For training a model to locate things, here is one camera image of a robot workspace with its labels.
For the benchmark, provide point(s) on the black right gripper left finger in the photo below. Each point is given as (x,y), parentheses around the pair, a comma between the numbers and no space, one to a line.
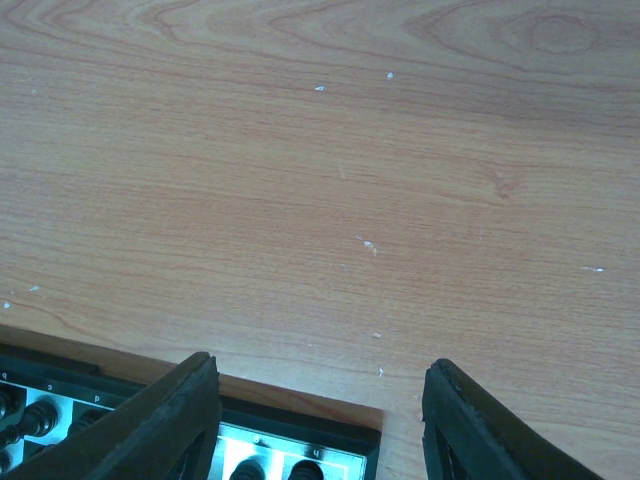
(168,430)

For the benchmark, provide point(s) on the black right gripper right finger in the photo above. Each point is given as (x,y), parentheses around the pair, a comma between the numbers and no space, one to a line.
(469,434)

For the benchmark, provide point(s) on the black pawn on board left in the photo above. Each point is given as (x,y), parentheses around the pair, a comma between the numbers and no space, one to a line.
(5,462)

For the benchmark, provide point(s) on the black white chessboard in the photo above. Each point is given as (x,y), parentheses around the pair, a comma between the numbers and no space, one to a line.
(276,438)

